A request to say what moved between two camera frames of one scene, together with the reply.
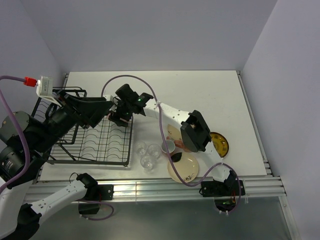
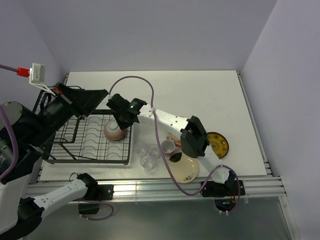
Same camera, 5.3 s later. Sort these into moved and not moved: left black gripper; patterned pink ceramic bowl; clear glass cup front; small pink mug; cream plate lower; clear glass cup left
Moved: patterned pink ceramic bowl; left black gripper
Not moved: clear glass cup left; cream plate lower; small pink mug; clear glass cup front
